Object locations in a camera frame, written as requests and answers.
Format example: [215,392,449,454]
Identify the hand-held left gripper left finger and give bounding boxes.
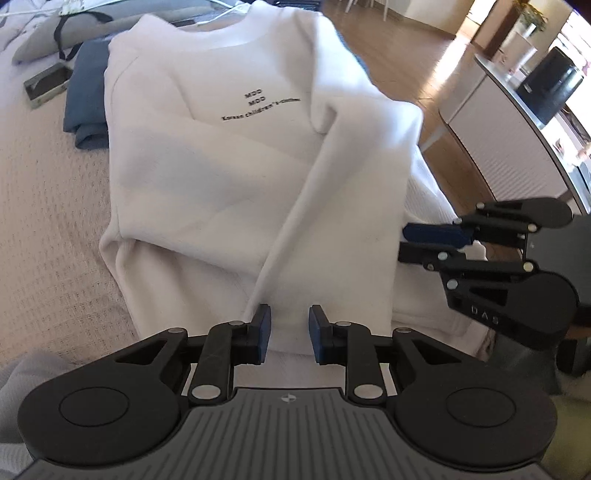
[113,305,272,408]

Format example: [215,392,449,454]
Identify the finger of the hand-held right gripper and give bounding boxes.
[399,244,539,308]
[403,200,536,247]

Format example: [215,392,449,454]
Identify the person's olive trousers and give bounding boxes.
[542,392,591,480]

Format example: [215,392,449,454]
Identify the white printed sweatshirt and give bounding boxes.
[99,0,485,365]

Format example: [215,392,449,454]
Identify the dark grey cloth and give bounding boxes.
[489,332,561,398]

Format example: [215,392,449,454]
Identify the white ribbed cabinet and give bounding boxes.
[438,53,591,208]

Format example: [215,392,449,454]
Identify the white cable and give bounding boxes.
[203,0,252,24]
[0,2,65,19]

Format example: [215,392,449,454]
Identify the blue garment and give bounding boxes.
[62,39,114,151]

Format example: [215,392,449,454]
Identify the black strap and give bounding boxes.
[53,11,114,63]

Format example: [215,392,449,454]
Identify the phone with green case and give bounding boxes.
[23,62,75,109]

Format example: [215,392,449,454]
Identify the black appliance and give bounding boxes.
[515,46,585,127]

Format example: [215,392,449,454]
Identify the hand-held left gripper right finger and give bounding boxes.
[308,305,467,408]

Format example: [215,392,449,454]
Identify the potted plant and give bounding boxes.
[512,0,548,35]

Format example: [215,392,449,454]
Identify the grey cushion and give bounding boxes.
[11,11,139,65]

